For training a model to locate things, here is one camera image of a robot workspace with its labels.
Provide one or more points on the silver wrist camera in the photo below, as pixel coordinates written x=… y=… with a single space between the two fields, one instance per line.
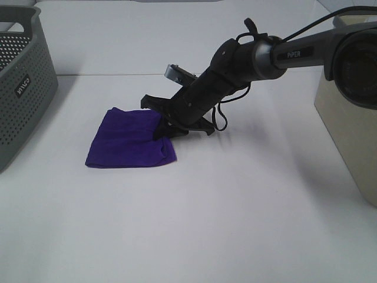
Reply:
x=178 y=75

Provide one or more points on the beige basket grey rim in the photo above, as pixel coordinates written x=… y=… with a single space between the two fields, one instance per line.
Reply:
x=347 y=107

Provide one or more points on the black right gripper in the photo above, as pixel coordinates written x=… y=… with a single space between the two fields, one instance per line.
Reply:
x=185 y=110

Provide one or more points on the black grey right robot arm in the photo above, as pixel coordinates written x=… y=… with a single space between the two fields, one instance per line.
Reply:
x=268 y=57

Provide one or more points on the grey perforated plastic basket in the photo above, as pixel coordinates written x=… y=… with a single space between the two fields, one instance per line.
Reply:
x=28 y=79

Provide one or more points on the purple towel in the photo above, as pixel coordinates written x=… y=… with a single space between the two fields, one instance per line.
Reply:
x=125 y=140

